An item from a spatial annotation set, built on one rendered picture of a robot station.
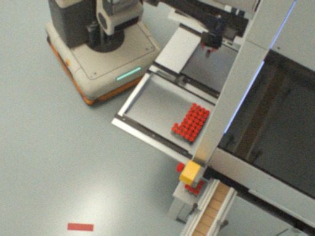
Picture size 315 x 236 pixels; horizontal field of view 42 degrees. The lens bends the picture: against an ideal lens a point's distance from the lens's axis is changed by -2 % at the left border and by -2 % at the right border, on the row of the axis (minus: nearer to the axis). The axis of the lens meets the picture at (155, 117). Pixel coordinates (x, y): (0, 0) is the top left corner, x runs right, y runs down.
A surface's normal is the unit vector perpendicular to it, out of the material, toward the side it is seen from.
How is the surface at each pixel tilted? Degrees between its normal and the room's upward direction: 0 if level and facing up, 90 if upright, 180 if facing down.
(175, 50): 0
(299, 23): 90
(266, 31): 90
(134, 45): 0
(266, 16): 90
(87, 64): 0
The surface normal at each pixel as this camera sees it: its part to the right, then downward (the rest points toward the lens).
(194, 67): 0.07, -0.45
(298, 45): -0.49, 0.76
